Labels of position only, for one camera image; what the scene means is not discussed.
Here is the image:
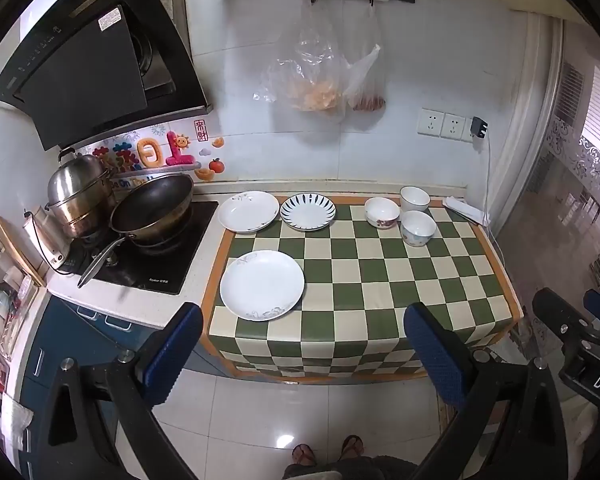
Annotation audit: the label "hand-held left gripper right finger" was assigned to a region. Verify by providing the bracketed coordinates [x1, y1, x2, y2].
[403, 302, 569, 480]

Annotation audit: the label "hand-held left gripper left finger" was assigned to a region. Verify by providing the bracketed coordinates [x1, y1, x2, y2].
[30, 302, 204, 480]

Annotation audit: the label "blue patterned white bowl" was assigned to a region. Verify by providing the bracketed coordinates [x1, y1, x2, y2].
[399, 210, 437, 248]

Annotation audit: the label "floral white bowl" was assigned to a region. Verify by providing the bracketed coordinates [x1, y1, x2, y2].
[364, 197, 401, 230]

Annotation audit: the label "green checkered table mat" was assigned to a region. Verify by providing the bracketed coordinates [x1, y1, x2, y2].
[200, 194, 524, 386]

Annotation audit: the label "large white plate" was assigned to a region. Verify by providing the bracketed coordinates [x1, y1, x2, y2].
[219, 250, 306, 322]

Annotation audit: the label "blue kitchen cabinet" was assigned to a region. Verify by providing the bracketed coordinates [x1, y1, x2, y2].
[17, 295, 231, 461]

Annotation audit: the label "person's legs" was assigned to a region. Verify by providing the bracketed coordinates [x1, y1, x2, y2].
[282, 455, 421, 480]

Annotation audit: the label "patterned sliding glass door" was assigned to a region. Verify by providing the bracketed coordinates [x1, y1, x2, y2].
[500, 10, 600, 311]

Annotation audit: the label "folded white paper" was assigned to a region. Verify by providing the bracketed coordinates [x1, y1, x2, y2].
[442, 196, 492, 226]

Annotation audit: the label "plain white bowl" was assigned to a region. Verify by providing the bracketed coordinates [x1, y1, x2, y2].
[399, 186, 431, 214]

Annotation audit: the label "small white plate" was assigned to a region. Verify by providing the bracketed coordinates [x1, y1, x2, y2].
[217, 190, 280, 234]

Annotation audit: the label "white kitchen appliance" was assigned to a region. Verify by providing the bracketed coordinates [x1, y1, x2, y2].
[22, 207, 69, 273]

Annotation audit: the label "cluttered side shelf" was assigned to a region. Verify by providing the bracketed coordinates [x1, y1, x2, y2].
[0, 230, 42, 411]

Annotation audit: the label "blue striped plate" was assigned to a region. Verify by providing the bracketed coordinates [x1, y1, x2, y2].
[280, 193, 337, 232]

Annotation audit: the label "wooden cutting board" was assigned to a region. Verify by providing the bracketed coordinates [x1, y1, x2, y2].
[0, 210, 47, 288]

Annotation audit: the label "stainless steel steamer pot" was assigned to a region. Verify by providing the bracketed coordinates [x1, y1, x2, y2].
[44, 147, 118, 240]

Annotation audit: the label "small clear plastic bag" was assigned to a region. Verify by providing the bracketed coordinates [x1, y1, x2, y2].
[342, 5, 387, 113]

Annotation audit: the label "black range hood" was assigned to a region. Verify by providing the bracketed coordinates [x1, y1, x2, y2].
[0, 0, 215, 152]

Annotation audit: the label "large clear plastic bag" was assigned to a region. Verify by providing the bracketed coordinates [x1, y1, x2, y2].
[260, 0, 351, 123]

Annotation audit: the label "dark wok with handle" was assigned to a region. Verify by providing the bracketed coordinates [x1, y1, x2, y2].
[77, 174, 195, 289]

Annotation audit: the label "white cable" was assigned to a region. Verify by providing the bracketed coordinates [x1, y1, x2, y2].
[479, 135, 507, 261]

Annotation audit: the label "colourful wall decals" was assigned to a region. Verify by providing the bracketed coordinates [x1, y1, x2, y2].
[92, 120, 226, 181]

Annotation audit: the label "white wall socket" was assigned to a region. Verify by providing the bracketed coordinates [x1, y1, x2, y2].
[440, 113, 468, 142]
[418, 108, 446, 137]

